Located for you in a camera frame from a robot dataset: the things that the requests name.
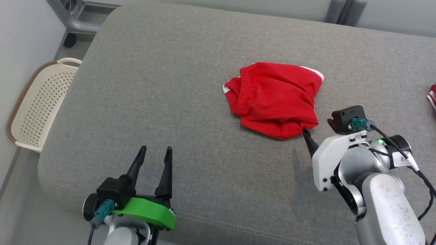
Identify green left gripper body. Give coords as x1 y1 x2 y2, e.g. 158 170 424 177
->
112 197 176 230

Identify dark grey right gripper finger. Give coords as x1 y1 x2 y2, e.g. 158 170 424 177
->
302 127 320 159

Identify red shorts with white stripes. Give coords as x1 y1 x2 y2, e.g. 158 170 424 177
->
223 62 325 141

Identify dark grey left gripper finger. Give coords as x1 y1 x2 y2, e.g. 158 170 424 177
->
127 146 147 187
155 146 173 200

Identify grey metal tube frame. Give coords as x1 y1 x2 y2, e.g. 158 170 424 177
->
46 0 121 34

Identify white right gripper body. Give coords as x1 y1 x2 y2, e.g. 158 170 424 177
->
312 134 368 192

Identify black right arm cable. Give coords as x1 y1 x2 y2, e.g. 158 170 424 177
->
351 117 436 245

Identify cream perforated laundry basket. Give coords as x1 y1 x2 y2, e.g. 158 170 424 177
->
6 58 82 153

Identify grey fabric sofa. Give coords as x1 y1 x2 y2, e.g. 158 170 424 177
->
37 3 436 245

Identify red white t-shirt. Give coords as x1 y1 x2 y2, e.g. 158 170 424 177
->
426 83 436 113

